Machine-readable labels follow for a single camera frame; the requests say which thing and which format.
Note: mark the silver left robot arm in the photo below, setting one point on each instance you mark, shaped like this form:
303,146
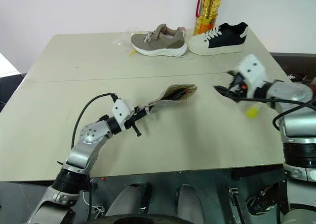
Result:
90,134

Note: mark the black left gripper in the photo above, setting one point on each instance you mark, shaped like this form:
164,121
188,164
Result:
132,120

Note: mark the yellow cooking oil bottle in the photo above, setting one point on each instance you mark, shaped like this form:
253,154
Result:
207,14

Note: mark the small pink object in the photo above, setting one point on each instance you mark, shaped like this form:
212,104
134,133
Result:
182,28

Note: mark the metal table frame bracket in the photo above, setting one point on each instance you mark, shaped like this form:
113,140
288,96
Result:
234,197

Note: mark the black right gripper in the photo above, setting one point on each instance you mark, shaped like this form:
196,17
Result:
239,84

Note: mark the small yellow scrap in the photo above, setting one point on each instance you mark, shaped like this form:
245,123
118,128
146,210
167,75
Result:
132,53

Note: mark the grey rounded robot leg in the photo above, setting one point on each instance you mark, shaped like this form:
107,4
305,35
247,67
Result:
190,204
126,201

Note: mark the yellow highlighter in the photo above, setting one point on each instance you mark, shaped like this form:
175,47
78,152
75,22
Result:
252,113

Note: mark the beige sneaker white sole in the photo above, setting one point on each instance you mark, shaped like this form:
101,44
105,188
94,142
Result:
158,44

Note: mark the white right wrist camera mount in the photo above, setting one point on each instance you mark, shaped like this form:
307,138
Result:
251,68

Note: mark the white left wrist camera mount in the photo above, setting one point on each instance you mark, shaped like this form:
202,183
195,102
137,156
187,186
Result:
120,111

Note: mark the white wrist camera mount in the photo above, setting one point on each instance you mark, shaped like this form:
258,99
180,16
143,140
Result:
120,111
251,68

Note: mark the clear plastic bag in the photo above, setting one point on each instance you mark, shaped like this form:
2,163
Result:
121,39

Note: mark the red marker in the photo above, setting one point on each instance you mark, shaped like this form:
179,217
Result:
182,93

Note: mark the black and white sneaker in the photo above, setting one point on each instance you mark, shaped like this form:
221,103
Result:
219,40

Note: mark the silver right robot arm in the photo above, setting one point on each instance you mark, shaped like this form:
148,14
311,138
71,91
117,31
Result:
291,93

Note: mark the black sneaker under table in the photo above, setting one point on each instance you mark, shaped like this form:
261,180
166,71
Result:
261,201

